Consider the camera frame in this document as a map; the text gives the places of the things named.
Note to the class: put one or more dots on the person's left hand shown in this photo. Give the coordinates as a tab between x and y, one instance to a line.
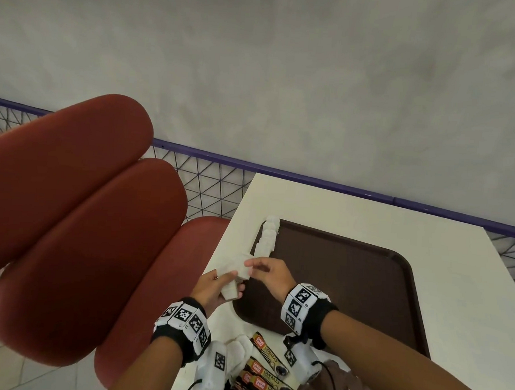
210	290

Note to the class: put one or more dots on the person's right hand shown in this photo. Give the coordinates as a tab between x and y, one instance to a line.
274	278

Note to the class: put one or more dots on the handful of white sachets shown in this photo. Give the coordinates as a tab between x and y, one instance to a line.
231	265

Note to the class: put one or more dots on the pile of white sachets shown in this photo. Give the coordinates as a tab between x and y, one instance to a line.
239	352

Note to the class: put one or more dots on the brown plastic tray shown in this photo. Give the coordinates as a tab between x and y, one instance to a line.
343	285

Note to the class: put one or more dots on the pile of coffee stick packets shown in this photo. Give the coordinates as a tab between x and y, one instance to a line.
268	367

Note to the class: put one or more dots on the person's right forearm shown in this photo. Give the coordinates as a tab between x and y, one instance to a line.
382	361

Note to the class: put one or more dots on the left wristband with marker tags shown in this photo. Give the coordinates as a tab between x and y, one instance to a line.
182	318

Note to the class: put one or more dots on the wristband with marker tags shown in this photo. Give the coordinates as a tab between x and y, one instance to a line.
307	304
182	318

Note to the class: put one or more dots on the right wristband with marker tags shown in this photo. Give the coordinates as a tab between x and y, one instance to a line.
307	304

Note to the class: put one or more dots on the purple mesh railing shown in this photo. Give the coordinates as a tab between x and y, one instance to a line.
327	186

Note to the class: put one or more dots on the red padded chair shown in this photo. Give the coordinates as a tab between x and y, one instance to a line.
73	212

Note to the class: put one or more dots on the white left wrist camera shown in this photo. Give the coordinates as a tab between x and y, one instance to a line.
212	368

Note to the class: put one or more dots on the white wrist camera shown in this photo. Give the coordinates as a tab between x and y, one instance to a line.
212	368
306	361

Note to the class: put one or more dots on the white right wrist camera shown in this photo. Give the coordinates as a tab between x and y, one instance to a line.
306	361

